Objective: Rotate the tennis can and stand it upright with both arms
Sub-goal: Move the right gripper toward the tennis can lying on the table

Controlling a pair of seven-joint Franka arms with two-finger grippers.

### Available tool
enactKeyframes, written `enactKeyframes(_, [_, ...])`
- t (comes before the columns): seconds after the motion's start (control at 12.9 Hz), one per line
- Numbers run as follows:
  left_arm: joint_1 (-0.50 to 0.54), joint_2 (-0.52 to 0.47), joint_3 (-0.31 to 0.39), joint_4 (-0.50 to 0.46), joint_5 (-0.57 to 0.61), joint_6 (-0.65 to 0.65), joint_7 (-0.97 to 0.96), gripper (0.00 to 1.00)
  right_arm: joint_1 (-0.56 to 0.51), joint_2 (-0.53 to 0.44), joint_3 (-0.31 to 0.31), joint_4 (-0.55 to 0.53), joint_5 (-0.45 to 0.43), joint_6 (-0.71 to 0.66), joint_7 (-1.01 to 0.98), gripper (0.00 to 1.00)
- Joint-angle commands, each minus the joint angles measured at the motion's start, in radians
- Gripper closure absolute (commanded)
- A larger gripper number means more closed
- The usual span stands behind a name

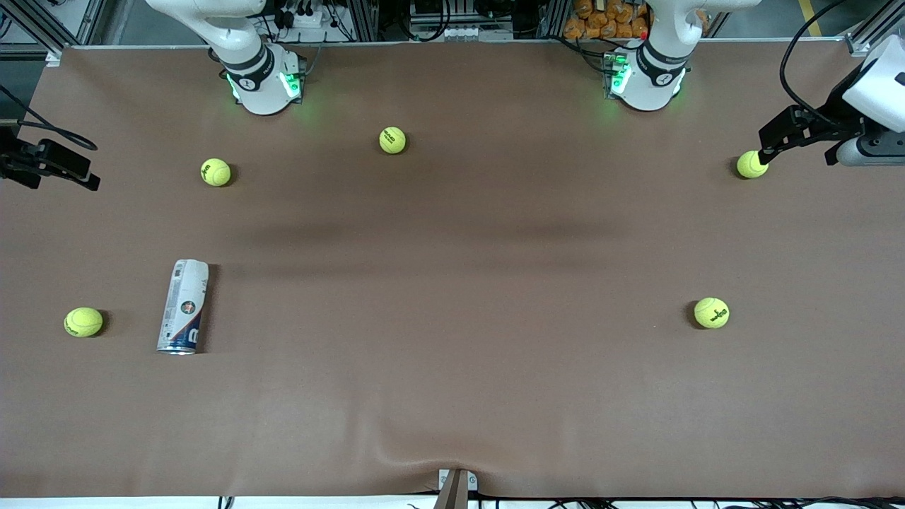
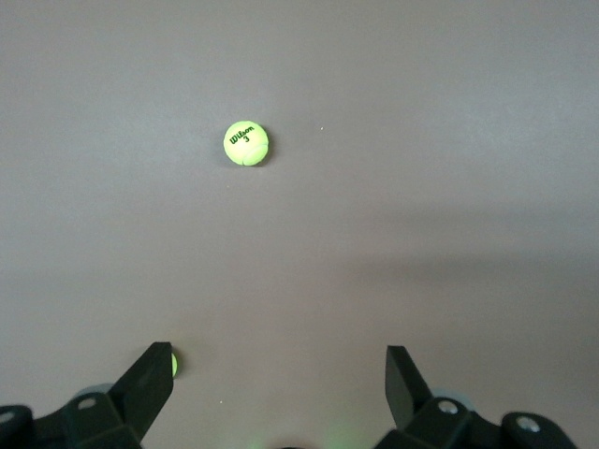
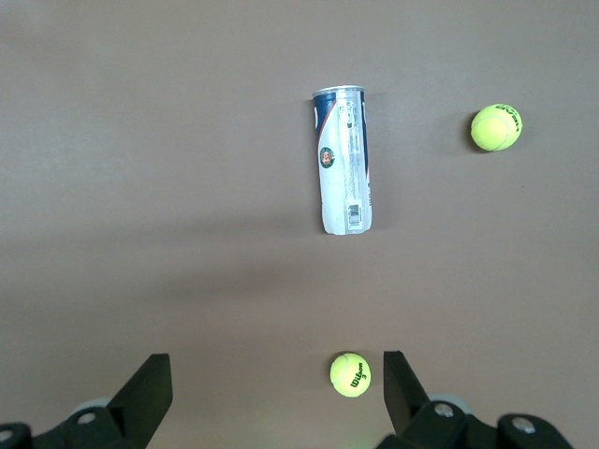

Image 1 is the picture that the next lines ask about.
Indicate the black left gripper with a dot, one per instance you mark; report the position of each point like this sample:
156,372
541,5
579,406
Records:
836,128

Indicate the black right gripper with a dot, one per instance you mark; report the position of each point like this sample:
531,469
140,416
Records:
15,160

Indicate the clear tennis ball can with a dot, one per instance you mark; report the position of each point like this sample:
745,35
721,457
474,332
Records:
182,304

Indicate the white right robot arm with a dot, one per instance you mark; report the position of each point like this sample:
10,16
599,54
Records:
258,78

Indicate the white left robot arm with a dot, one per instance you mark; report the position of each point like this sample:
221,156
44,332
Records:
657,78

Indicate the yellow tennis ball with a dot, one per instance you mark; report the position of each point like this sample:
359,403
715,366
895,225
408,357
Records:
392,140
215,172
83,322
751,166
711,312

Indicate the orange bag pile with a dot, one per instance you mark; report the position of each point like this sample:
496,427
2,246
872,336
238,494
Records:
608,18

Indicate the power strip with black plugs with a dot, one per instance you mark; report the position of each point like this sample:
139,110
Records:
304,14

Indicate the white power strip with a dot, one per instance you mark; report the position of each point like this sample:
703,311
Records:
452,32

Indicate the aluminium frame beam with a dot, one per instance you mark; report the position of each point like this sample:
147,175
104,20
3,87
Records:
873,32
42,35

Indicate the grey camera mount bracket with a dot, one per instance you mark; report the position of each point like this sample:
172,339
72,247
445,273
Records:
452,488

